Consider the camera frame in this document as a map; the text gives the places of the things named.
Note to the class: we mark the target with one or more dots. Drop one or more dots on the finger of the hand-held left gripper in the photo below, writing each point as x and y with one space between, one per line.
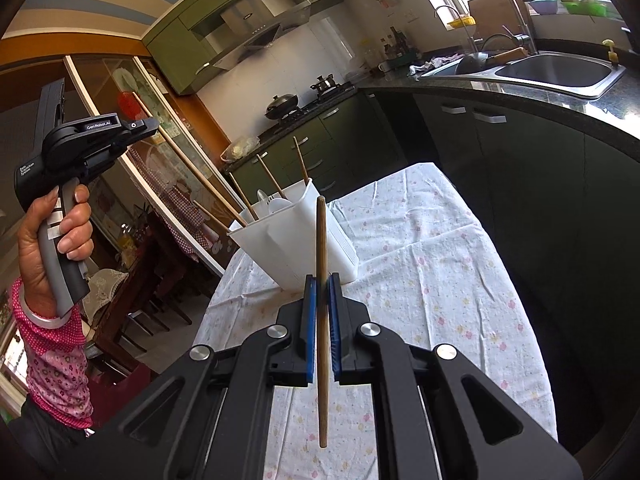
142 127

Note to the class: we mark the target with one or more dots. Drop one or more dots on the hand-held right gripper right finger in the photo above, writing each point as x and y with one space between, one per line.
334 330

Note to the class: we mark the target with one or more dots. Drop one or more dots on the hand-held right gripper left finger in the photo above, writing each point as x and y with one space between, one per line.
311 330

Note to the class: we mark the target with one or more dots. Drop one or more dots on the white plastic utensil holder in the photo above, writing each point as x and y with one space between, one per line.
280 255

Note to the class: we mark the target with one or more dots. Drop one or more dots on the white plastic spoon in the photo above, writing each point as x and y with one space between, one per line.
272 204

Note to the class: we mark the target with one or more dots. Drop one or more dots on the person's left forearm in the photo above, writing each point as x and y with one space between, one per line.
55 370

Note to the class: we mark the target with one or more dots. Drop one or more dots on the person's left hand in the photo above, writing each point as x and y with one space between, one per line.
37 260

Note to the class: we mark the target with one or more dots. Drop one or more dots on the printed glass sliding door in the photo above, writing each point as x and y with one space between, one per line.
125 90

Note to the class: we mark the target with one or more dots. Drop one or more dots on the red checked apron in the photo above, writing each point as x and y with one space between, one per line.
175 200

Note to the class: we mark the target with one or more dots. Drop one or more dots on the plastic bag with food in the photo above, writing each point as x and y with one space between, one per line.
240 149

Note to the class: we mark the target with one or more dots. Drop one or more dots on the floral white tablecloth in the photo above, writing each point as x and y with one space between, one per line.
425 270

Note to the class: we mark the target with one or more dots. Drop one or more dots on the black lidded wok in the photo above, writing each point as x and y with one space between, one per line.
281 106

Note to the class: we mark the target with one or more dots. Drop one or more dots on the white lace cover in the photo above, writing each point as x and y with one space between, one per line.
105 285

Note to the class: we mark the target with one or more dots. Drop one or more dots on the steel range hood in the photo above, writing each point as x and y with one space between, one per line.
260 35

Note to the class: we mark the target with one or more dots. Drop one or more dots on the green upper cabinets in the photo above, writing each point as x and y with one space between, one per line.
240 10

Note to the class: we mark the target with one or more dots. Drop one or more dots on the dark wooden dining table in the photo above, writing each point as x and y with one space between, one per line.
130 300

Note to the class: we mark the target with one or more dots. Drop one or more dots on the black gas stove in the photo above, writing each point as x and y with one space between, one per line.
312 105

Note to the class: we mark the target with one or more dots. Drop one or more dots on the small steel pot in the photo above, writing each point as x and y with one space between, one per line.
325 84

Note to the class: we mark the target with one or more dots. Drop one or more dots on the dark red chair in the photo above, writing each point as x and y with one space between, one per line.
120 390

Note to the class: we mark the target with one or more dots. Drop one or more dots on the clear plastic containers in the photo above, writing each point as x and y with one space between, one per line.
367 60

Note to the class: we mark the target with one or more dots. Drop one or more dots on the white mug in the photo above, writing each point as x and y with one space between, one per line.
385 67

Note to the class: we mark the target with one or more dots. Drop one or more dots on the dark sauce bottle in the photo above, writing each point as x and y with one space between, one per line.
401 39
392 42

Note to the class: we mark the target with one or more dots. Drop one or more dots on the green bottle tray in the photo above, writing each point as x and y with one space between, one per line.
405 57

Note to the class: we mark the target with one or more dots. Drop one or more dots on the crumpled dish cloth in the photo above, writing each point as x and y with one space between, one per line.
432 64

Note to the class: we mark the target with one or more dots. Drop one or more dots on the small curved faucet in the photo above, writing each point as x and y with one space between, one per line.
468 40

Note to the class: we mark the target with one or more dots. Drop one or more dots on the dark granite countertop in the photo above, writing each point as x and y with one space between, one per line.
575 115

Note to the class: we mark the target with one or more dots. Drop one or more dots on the yellow sponge holder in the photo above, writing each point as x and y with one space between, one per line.
462 21

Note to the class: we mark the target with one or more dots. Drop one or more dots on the steel double sink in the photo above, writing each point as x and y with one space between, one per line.
555 67

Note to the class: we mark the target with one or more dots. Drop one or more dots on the wooden cutting board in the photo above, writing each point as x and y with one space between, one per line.
492 12

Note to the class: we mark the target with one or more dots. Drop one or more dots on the tall steel faucet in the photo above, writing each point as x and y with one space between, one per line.
520 20

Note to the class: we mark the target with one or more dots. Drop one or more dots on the purple plastic bowl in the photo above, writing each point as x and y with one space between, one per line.
544 7

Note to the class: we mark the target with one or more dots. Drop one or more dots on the green plastic basket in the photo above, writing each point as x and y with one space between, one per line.
585 7

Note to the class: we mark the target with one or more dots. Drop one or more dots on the white wall outlet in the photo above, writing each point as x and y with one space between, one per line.
411 15

